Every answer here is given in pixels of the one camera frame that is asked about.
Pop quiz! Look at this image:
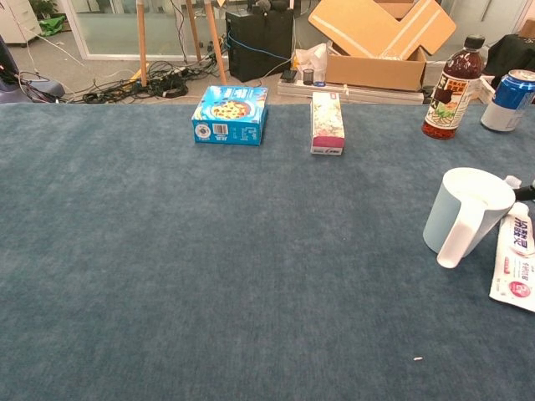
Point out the white pink toothpaste tube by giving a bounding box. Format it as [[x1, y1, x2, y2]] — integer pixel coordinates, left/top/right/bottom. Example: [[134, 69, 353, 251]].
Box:
[[488, 202, 535, 313]]

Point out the light blue plastic mug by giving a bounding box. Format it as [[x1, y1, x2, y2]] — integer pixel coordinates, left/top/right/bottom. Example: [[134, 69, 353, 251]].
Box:
[[422, 166, 517, 268]]

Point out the open cardboard box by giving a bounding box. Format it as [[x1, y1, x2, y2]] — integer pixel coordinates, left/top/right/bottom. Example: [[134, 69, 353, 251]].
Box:
[[308, 0, 457, 93]]

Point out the floral white and pink box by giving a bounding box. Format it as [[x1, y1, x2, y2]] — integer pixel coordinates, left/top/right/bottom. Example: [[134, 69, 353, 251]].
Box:
[[309, 91, 347, 156]]

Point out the blue cookie box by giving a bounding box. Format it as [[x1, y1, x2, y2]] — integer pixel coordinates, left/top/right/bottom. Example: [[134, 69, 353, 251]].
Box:
[[191, 85, 269, 147]]

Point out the blue white drink can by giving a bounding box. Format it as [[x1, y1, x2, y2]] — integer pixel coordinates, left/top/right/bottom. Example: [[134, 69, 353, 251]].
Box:
[[480, 69, 535, 133]]

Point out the white plastic object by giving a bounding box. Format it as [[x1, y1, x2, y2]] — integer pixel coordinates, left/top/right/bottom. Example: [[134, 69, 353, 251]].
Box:
[[471, 76, 497, 104]]

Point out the dark tea bottle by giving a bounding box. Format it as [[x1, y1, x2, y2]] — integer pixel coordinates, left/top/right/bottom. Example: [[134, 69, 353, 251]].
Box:
[[421, 34, 487, 141]]

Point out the black cloth cover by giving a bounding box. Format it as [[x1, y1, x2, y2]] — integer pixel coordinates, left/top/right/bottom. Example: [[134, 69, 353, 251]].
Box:
[[484, 33, 535, 79]]

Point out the white plastic bag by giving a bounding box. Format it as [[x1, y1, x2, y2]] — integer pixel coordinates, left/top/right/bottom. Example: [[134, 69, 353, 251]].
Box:
[[293, 42, 329, 83]]

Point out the black computer tower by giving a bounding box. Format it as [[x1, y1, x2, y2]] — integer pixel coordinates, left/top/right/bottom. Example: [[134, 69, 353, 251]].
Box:
[[225, 8, 295, 84]]

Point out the wooden easel leg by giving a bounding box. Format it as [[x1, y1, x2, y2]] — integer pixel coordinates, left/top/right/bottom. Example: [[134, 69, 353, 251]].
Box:
[[186, 0, 203, 63], [135, 0, 150, 88], [203, 0, 228, 86]]

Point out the blue table mat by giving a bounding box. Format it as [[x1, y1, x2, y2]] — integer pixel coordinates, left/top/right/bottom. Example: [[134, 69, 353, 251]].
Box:
[[0, 102, 535, 401]]

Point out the dark blue machine base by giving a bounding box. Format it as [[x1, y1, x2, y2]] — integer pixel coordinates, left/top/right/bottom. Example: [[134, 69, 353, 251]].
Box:
[[0, 35, 66, 104]]

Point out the green bag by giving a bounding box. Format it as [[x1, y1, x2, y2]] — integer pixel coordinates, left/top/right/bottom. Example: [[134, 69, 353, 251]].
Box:
[[38, 14, 67, 38]]

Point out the green potted plant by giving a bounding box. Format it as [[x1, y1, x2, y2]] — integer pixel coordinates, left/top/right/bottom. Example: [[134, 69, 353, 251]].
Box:
[[28, 0, 59, 20]]

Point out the white cabinet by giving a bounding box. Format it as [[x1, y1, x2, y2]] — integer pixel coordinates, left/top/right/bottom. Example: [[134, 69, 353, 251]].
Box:
[[0, 0, 43, 46]]

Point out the aluminium rail bundle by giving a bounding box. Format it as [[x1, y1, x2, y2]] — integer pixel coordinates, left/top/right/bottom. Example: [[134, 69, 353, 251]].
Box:
[[277, 79, 425, 105]]

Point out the black cable tangle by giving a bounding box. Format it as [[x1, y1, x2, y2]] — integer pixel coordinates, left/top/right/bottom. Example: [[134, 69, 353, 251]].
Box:
[[69, 60, 218, 104]]

